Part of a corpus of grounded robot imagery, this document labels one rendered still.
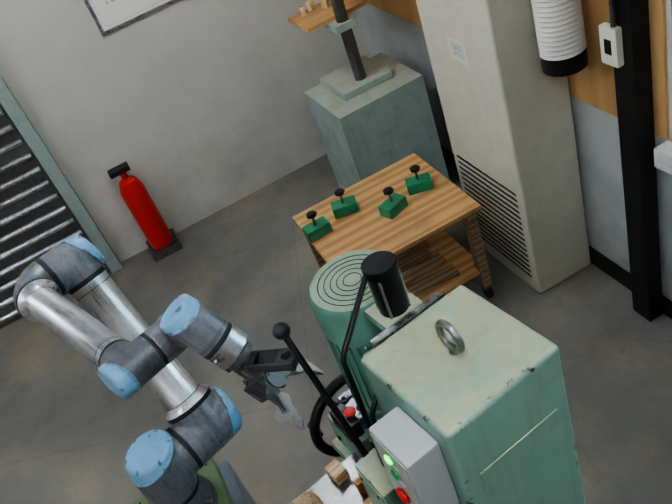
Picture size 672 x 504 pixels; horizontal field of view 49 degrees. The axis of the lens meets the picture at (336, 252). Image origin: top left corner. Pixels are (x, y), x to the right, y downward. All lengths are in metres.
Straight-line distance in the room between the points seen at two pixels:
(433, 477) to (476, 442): 0.09
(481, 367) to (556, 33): 1.66
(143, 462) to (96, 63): 2.57
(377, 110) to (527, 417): 2.69
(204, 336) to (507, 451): 0.67
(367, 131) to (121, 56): 1.40
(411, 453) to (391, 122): 2.80
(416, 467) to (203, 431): 1.16
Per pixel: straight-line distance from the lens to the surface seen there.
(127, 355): 1.63
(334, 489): 1.83
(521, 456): 1.21
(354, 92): 3.74
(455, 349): 1.13
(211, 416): 2.18
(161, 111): 4.36
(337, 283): 1.36
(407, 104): 3.77
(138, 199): 4.34
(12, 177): 4.36
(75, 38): 4.18
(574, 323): 3.25
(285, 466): 3.10
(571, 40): 2.63
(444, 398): 1.10
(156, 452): 2.15
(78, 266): 2.12
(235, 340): 1.56
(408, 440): 1.12
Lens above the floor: 2.36
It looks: 37 degrees down
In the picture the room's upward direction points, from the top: 22 degrees counter-clockwise
